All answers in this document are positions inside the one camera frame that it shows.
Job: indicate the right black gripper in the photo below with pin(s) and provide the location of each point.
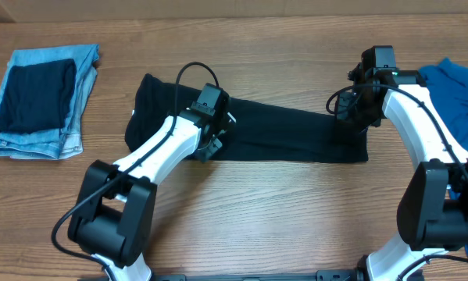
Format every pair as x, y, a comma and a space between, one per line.
345, 108

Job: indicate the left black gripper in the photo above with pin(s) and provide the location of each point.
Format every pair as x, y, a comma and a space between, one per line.
208, 148

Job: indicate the black t-shirt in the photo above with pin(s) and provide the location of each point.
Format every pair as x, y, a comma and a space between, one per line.
261, 133

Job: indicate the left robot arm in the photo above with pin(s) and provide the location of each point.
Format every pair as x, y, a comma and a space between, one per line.
113, 215

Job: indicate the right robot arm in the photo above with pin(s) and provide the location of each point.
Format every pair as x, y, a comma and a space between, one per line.
432, 216

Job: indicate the blue t-shirt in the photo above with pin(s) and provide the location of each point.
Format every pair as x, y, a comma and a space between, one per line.
448, 86

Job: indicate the folded light blue jeans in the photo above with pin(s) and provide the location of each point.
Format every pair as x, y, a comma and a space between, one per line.
55, 144

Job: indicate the folded dark navy shirt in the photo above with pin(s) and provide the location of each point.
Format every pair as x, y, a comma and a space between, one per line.
37, 97

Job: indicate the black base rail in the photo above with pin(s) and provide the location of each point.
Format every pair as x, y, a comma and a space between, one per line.
253, 277

